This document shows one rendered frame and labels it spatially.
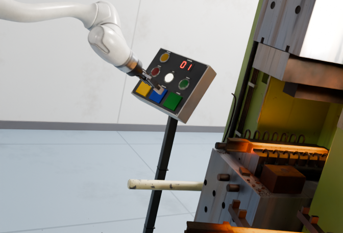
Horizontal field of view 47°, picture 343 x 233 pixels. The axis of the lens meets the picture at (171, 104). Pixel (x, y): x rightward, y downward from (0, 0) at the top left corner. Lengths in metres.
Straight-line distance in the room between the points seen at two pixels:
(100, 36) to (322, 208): 0.94
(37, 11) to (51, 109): 2.57
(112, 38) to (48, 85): 2.43
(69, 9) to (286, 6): 0.76
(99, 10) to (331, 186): 1.01
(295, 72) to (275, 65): 0.07
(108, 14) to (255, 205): 0.86
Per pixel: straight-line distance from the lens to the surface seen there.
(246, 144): 1.49
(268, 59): 1.46
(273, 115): 1.74
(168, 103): 1.80
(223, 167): 1.54
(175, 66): 1.90
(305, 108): 1.83
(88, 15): 1.54
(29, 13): 1.37
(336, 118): 1.87
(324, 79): 1.49
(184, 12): 4.15
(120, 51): 1.46
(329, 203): 1.39
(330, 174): 1.39
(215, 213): 1.60
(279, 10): 1.47
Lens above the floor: 1.47
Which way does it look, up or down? 15 degrees down
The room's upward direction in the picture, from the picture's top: 13 degrees clockwise
